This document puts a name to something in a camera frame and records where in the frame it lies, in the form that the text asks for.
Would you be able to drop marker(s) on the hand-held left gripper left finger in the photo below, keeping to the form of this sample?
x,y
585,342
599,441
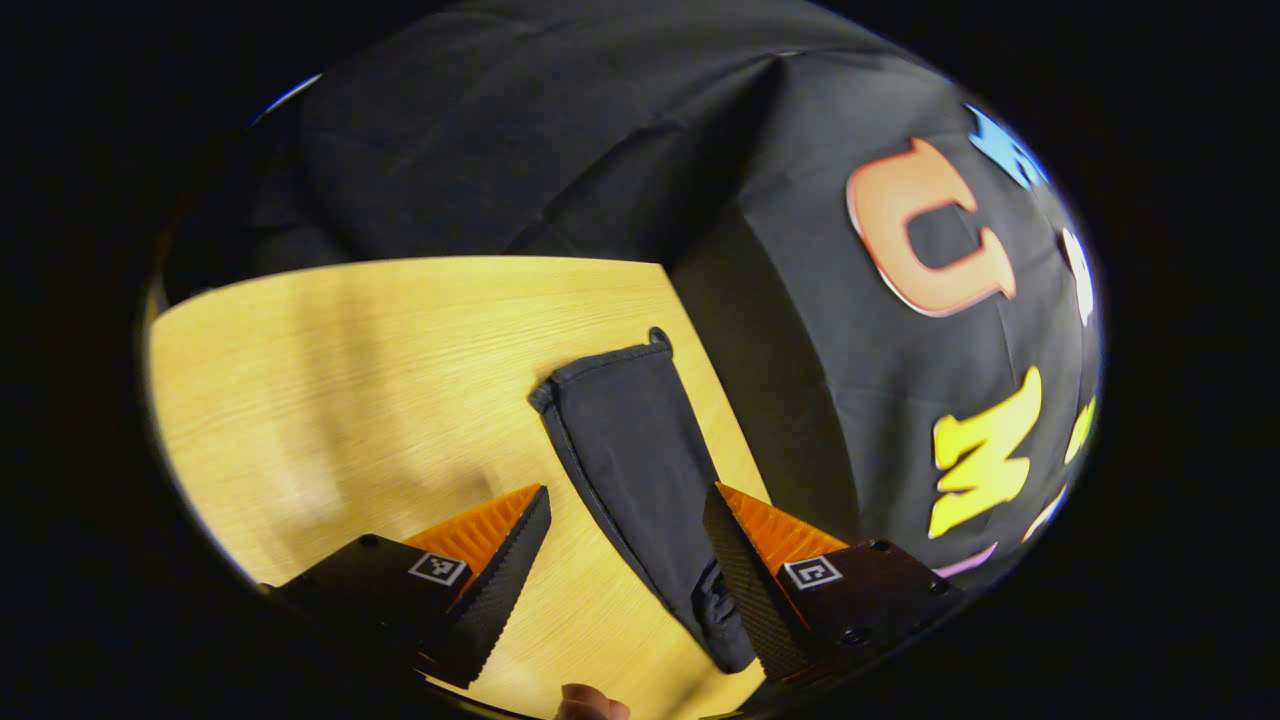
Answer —
x,y
500,590

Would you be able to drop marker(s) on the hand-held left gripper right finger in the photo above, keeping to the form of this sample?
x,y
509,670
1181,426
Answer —
x,y
750,590

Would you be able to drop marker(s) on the black jeans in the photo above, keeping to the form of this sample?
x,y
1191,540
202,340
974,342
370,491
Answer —
x,y
640,460

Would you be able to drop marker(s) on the black backdrop cloth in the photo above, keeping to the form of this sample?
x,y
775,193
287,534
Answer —
x,y
500,150

